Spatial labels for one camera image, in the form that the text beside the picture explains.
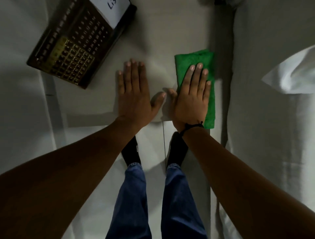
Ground white bed sheet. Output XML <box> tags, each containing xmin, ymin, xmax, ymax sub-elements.
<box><xmin>218</xmin><ymin>0</ymin><xmax>315</xmax><ymax>239</ymax></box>

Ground white paper sheet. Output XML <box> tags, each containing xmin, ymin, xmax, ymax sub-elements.
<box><xmin>89</xmin><ymin>0</ymin><xmax>131</xmax><ymax>29</ymax></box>

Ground black sock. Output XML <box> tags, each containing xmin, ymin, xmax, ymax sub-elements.
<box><xmin>167</xmin><ymin>131</ymin><xmax>189</xmax><ymax>168</ymax></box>
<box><xmin>121</xmin><ymin>135</ymin><xmax>142</xmax><ymax>166</ymax></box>

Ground person's right hand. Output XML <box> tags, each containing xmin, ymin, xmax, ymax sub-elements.
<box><xmin>168</xmin><ymin>63</ymin><xmax>212</xmax><ymax>132</ymax></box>

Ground person's right forearm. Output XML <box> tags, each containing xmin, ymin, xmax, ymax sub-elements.
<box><xmin>182</xmin><ymin>126</ymin><xmax>315</xmax><ymax>239</ymax></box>

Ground blue jeans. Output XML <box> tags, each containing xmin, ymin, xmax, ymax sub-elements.
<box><xmin>105</xmin><ymin>163</ymin><xmax>209</xmax><ymax>239</ymax></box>

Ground person's left forearm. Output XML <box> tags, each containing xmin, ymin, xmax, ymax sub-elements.
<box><xmin>0</xmin><ymin>117</ymin><xmax>144</xmax><ymax>239</ymax></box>

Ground white pillow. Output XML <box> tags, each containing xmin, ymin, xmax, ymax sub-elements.
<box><xmin>261</xmin><ymin>45</ymin><xmax>315</xmax><ymax>95</ymax></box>

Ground person's left hand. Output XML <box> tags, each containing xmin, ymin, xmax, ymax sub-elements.
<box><xmin>116</xmin><ymin>59</ymin><xmax>167</xmax><ymax>130</ymax></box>

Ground black string wristband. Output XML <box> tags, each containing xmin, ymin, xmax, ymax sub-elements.
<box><xmin>180</xmin><ymin>121</ymin><xmax>205</xmax><ymax>136</ymax></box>

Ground dark calendar board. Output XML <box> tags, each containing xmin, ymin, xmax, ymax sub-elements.
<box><xmin>27</xmin><ymin>0</ymin><xmax>137</xmax><ymax>89</ymax></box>

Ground green cloth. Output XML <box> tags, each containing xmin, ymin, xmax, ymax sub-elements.
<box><xmin>174</xmin><ymin>49</ymin><xmax>216</xmax><ymax>129</ymax></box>

